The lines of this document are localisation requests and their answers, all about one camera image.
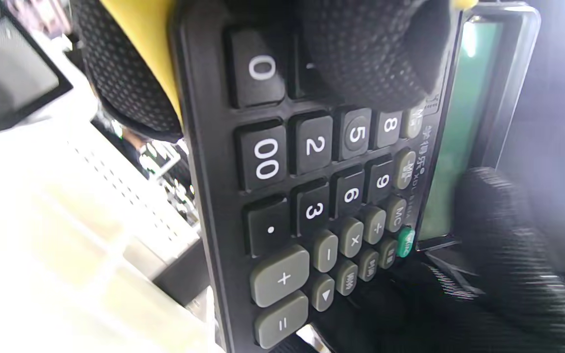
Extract black calculator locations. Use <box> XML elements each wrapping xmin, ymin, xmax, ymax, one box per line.
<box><xmin>171</xmin><ymin>0</ymin><xmax>543</xmax><ymax>353</ymax></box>

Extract black mesh office chair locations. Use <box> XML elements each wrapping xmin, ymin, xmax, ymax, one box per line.
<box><xmin>0</xmin><ymin>0</ymin><xmax>73</xmax><ymax>142</ymax></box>

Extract person's left hand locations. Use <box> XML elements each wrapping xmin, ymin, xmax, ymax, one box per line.
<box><xmin>74</xmin><ymin>0</ymin><xmax>452</xmax><ymax>143</ymax></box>

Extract yellow cleaning cloth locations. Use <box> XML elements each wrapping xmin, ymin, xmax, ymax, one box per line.
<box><xmin>99</xmin><ymin>0</ymin><xmax>479</xmax><ymax>129</ymax></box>

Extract white plastic organizer basket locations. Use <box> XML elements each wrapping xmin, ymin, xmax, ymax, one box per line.
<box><xmin>0</xmin><ymin>115</ymin><xmax>219</xmax><ymax>353</ymax></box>

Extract person's right hand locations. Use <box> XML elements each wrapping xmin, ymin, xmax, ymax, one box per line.
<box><xmin>322</xmin><ymin>167</ymin><xmax>565</xmax><ymax>353</ymax></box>

